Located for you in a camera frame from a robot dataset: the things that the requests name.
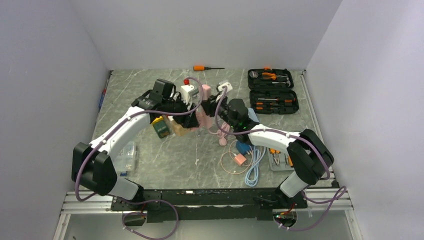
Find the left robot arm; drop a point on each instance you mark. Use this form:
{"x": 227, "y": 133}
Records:
{"x": 93, "y": 163}

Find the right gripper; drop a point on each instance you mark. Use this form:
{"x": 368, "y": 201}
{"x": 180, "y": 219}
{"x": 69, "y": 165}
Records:
{"x": 210, "y": 106}

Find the salmon usb charger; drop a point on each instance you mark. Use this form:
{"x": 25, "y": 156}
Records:
{"x": 240, "y": 159}

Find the orange pliers in tray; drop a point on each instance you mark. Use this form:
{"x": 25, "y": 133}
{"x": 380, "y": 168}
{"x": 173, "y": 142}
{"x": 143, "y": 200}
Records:
{"x": 277, "y": 157}

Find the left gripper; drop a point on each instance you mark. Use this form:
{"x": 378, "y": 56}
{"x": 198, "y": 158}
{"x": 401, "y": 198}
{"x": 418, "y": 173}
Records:
{"x": 186, "y": 120}

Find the pink power strip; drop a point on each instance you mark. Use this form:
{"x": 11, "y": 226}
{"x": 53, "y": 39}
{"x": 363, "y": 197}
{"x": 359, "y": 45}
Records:
{"x": 202, "y": 113}

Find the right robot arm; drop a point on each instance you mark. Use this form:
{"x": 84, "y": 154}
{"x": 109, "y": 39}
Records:
{"x": 311, "y": 159}

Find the orange pliers in case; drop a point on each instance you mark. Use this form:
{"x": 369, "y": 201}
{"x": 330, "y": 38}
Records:
{"x": 273, "y": 76}

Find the pink round plug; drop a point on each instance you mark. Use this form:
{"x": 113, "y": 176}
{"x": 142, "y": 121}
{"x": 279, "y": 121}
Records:
{"x": 222, "y": 141}

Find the clear plastic screw box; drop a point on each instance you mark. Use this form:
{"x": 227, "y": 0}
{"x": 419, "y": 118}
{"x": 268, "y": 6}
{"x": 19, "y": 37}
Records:
{"x": 125, "y": 160}

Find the yellow cube socket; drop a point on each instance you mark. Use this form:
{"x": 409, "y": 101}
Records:
{"x": 157, "y": 120}

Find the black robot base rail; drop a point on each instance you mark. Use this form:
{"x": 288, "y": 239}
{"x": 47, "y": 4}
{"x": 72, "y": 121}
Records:
{"x": 211, "y": 204}

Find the green cube socket lion print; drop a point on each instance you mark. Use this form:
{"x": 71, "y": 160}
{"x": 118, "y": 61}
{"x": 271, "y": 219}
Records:
{"x": 162, "y": 130}

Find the dark blue cube socket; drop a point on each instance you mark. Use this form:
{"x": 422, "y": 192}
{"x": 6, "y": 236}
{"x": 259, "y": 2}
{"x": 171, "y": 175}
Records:
{"x": 244, "y": 148}

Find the beige cube socket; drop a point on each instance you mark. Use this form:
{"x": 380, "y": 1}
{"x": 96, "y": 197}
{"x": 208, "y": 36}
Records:
{"x": 179, "y": 130}

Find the light blue power strip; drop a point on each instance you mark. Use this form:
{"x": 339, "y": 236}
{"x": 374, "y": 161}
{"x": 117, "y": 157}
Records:
{"x": 252, "y": 115}

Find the red blue pen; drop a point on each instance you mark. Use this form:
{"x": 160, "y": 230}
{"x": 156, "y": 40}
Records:
{"x": 101, "y": 100}

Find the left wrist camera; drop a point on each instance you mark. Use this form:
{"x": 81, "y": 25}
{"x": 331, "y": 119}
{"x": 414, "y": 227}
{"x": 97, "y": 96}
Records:
{"x": 189, "y": 92}

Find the grey tool tray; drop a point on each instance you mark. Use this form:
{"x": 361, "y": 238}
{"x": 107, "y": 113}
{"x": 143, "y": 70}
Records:
{"x": 287, "y": 167}

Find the orange handled screwdriver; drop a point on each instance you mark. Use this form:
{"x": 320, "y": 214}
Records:
{"x": 200, "y": 68}

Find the black tool case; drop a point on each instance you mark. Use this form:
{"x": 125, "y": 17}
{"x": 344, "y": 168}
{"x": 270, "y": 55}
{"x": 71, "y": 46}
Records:
{"x": 269, "y": 97}

